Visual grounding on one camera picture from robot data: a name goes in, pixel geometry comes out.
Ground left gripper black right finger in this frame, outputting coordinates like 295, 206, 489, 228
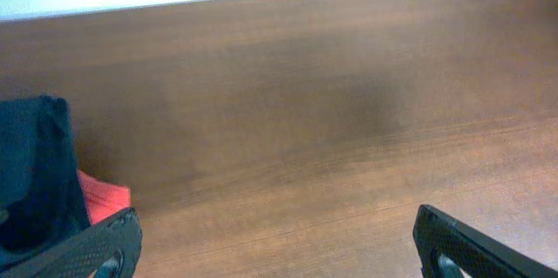
413, 205, 557, 278

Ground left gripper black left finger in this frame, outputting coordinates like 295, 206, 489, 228
1, 207, 142, 278

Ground dark blue shorts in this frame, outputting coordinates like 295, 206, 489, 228
1, 95, 91, 270

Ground red folded garment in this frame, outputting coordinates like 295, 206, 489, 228
78, 171, 132, 225

